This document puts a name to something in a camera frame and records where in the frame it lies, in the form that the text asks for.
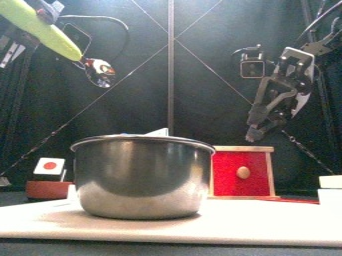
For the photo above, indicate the stainless steel bowl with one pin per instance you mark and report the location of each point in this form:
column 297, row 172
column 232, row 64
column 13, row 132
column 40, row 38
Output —
column 140, row 176

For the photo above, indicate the white cutting board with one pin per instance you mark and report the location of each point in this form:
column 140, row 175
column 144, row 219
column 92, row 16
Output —
column 248, row 223

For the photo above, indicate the red drawer wooden frame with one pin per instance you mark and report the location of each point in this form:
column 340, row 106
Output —
column 231, row 173

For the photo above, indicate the white box corner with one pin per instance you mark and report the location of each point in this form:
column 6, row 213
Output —
column 159, row 132

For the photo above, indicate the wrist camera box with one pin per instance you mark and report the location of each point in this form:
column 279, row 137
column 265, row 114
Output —
column 252, row 68
column 78, row 36

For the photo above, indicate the vertical metal frame pole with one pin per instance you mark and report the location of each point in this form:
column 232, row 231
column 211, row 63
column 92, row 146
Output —
column 169, row 66

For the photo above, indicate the red-brown round dish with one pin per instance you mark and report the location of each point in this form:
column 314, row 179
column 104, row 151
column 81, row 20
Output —
column 46, row 190

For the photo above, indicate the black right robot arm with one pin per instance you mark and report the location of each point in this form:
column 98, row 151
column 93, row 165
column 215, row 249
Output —
column 324, row 30

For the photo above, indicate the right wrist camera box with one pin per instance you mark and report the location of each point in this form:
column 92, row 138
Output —
column 252, row 68

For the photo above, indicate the white block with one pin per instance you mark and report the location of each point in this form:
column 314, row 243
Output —
column 331, row 181
column 330, row 197

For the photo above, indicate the white cube with red dot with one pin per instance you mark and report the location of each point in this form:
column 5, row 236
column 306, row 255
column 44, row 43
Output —
column 49, row 165

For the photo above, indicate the wooden drawer knob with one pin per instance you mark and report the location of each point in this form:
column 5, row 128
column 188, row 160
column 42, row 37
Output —
column 243, row 172

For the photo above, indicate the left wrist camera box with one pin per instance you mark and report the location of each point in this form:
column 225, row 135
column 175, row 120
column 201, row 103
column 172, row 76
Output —
column 78, row 36

